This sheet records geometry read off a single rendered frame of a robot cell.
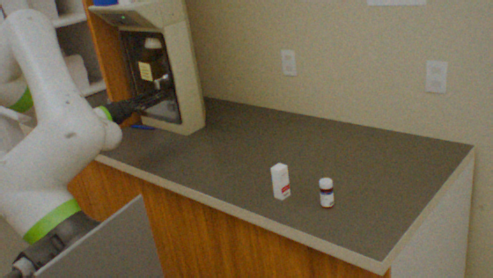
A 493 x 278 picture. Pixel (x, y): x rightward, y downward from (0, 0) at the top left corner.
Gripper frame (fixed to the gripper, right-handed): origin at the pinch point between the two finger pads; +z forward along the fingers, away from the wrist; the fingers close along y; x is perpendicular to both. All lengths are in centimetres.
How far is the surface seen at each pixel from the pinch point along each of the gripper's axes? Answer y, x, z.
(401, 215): -105, 21, -4
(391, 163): -90, 21, 22
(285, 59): -30, -3, 48
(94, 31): 31.9, -25.7, -3.0
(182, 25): -5.1, -24.8, 14.8
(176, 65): -5.1, -10.4, 7.7
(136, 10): -4.8, -34.9, -5.2
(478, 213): -111, 50, 49
